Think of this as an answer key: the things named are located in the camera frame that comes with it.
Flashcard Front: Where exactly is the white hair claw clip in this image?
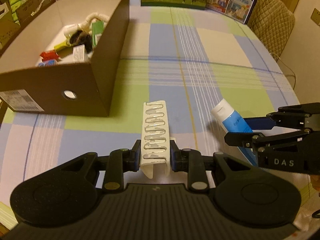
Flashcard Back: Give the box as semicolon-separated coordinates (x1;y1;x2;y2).
140;100;178;179

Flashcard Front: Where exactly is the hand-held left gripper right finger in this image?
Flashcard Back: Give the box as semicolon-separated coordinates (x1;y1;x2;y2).
169;140;250;193

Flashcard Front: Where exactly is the brown cardboard shoe box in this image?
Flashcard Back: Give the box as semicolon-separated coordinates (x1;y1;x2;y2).
0;0;130;117

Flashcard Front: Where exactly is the white ointment box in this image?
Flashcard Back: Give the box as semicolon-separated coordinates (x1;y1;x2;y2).
72;44;90;63

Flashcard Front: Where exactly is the clear plastic box blue label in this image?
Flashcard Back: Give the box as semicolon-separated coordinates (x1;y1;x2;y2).
37;59;58;67

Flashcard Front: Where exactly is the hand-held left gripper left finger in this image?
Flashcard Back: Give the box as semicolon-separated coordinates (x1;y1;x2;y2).
61;140;142;193

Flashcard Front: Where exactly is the dark blue milk carton case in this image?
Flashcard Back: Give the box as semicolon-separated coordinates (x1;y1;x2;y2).
205;0;263;25

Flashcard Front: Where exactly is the white power cable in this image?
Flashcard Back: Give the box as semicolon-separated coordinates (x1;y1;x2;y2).
271;52;297;88

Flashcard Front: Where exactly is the yellow snack packet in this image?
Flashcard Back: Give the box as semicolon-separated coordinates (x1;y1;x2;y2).
54;41;73;52

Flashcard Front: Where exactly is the wooden desk organizer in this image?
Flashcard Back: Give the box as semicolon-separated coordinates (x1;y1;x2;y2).
0;0;53;55

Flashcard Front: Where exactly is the beige quilted chair cover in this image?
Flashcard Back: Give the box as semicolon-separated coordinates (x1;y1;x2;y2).
247;0;296;62

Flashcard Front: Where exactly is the green medicine box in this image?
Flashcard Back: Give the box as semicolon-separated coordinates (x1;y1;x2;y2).
91;20;108;47

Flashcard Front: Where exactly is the blue cream tube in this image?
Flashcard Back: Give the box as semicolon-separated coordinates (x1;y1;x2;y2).
211;99;258;167

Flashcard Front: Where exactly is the dark hair scrunchie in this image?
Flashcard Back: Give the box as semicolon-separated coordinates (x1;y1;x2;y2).
71;29;93;53

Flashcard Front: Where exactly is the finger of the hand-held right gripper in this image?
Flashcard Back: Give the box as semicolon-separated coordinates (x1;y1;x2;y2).
244;102;320;132
224;129;313;153

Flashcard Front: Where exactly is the green small carton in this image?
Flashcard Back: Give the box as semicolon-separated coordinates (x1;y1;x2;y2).
9;0;23;27

